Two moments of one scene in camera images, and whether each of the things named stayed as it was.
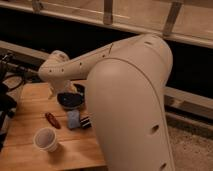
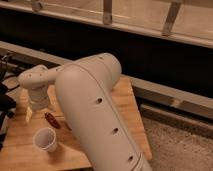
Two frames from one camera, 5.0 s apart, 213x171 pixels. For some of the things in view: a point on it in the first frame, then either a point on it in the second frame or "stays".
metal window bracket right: (174, 9) stays
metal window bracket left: (36, 6) stays
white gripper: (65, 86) → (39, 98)
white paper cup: (45, 139) stays
